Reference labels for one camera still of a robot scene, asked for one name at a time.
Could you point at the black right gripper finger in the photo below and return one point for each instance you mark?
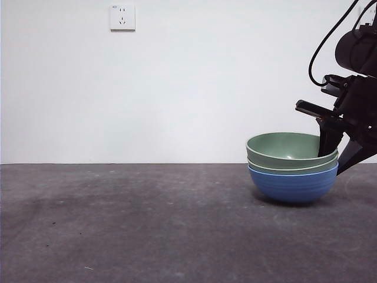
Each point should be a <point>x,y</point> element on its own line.
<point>355,156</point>
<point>330,138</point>

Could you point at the green ribbed bowl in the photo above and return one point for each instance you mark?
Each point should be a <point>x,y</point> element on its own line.
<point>294,171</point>
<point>279,147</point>

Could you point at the blue ribbed bowl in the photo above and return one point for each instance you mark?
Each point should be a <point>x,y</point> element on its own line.
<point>291,188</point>

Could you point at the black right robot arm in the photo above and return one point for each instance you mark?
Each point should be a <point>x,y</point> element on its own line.
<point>356,50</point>

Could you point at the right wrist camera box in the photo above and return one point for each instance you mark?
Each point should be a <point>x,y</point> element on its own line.
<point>335,84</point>

